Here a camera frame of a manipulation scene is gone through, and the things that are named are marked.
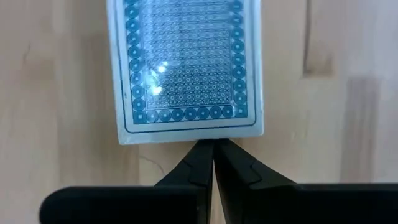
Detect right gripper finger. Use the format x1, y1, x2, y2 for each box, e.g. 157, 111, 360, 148
215, 139, 296, 224

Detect blue playing card deck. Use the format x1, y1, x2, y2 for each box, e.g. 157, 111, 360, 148
105, 0, 265, 146

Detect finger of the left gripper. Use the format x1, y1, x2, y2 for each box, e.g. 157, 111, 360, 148
154, 139, 215, 224

